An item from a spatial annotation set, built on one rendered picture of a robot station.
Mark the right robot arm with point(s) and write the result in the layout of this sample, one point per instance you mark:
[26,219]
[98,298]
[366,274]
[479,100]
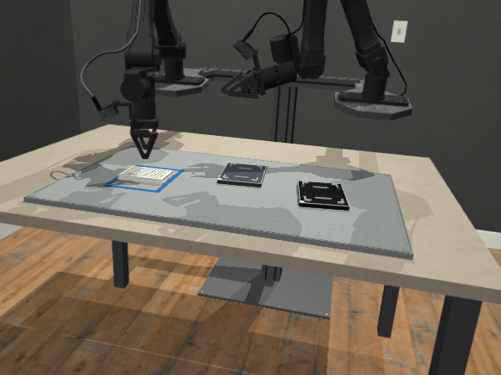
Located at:
[142,52]

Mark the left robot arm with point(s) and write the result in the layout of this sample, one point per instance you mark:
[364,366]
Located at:
[309,61]

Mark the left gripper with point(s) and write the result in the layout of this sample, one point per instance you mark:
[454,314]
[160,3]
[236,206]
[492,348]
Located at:
[269,80]

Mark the blue tape outline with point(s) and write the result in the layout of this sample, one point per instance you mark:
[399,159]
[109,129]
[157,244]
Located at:
[155,191]

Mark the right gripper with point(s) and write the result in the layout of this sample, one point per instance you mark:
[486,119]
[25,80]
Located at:
[144,112]

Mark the white well plate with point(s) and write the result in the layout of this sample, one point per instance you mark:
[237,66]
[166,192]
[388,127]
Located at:
[148,175]

